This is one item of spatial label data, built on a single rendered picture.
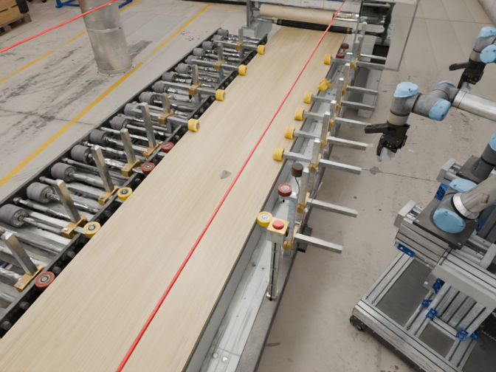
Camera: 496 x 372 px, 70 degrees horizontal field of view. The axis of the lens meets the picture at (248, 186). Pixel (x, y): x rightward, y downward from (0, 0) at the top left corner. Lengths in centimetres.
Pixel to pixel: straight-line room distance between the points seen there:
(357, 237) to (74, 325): 218
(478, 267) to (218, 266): 115
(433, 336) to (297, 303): 85
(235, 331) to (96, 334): 62
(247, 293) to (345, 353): 87
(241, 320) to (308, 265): 109
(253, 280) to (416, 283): 119
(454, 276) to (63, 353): 163
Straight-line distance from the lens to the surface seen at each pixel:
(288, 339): 251
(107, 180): 219
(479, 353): 260
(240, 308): 189
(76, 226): 209
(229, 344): 181
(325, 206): 203
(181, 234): 182
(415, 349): 244
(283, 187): 203
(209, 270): 168
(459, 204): 161
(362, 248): 302
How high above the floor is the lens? 228
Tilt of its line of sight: 43 degrees down
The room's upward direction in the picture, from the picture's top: straight up
